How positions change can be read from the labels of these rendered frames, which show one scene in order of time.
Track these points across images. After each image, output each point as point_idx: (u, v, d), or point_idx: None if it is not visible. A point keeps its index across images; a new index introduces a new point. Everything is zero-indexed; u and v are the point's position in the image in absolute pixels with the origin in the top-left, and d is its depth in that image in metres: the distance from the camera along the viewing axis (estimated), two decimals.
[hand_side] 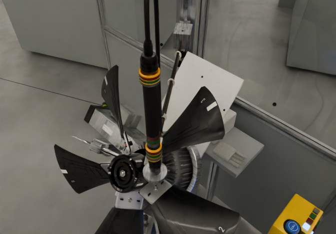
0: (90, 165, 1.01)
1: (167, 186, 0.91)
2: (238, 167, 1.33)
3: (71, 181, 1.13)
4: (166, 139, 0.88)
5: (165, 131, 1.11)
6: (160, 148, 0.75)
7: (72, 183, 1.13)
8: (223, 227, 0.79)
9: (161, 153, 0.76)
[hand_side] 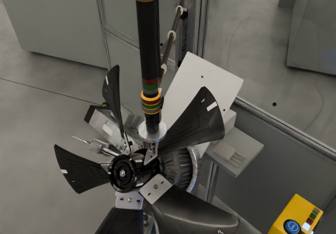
0: (119, 120, 0.96)
1: (138, 206, 0.96)
2: (238, 167, 1.33)
3: (104, 89, 1.07)
4: (169, 205, 0.86)
5: None
6: (158, 96, 0.62)
7: (104, 89, 1.08)
8: None
9: (160, 104, 0.64)
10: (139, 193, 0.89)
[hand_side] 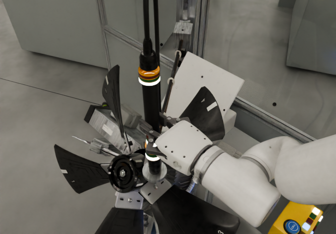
0: (119, 120, 0.96)
1: (138, 206, 0.96)
2: None
3: (104, 89, 1.07)
4: (169, 205, 0.86)
5: (165, 131, 1.11)
6: None
7: (104, 89, 1.08)
8: None
9: None
10: (139, 193, 0.89)
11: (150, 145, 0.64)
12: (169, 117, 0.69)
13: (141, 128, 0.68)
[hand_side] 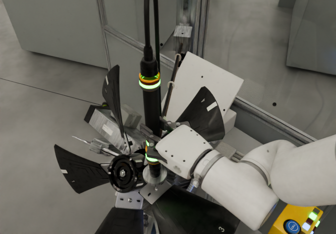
0: (119, 120, 0.96)
1: (138, 206, 0.96)
2: None
3: (104, 89, 1.07)
4: (169, 204, 0.86)
5: (165, 131, 1.11)
6: None
7: (104, 89, 1.08)
8: None
9: None
10: (139, 193, 0.89)
11: (151, 149, 0.65)
12: (169, 122, 0.70)
13: (141, 133, 0.69)
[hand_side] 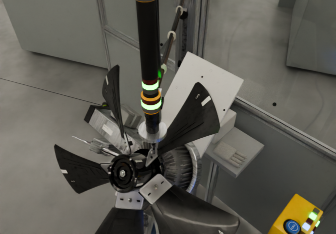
0: (167, 144, 0.85)
1: None
2: (238, 167, 1.33)
3: (199, 93, 0.86)
4: (122, 220, 0.94)
5: None
6: (158, 96, 0.62)
7: (199, 92, 0.87)
8: (73, 182, 1.13)
9: (160, 104, 0.64)
10: None
11: None
12: None
13: None
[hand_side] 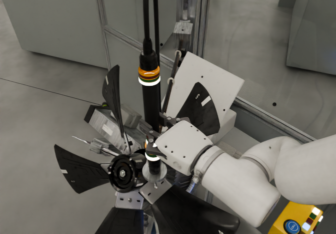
0: None
1: None
2: None
3: (199, 93, 0.86)
4: (122, 220, 0.94)
5: (165, 131, 1.11)
6: None
7: (199, 92, 0.87)
8: (73, 182, 1.13)
9: None
10: None
11: (150, 145, 0.64)
12: (169, 117, 0.69)
13: (141, 128, 0.68)
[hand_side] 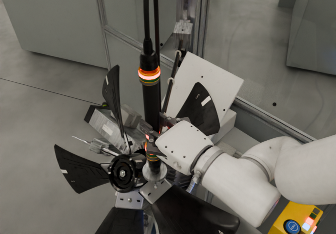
0: None
1: None
2: None
3: (199, 93, 0.86)
4: (122, 220, 0.94)
5: (165, 131, 1.11)
6: None
7: (199, 92, 0.87)
8: (73, 182, 1.13)
9: None
10: None
11: (150, 145, 0.64)
12: (169, 117, 0.69)
13: (141, 128, 0.68)
